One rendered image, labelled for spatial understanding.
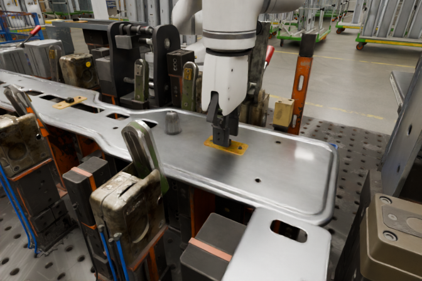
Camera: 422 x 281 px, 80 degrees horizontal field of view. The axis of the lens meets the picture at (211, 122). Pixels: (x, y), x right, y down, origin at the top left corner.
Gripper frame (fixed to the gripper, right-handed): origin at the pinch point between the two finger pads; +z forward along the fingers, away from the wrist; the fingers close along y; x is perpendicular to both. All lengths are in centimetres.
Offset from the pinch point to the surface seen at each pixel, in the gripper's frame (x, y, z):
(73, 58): -60, -13, -5
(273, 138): 7.7, -7.1, 3.3
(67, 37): -92, -35, -5
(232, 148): 1.8, 0.7, 3.0
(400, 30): 121, -705, 58
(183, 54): -21.7, -19.5, -8.5
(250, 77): -0.6, -14.4, -6.4
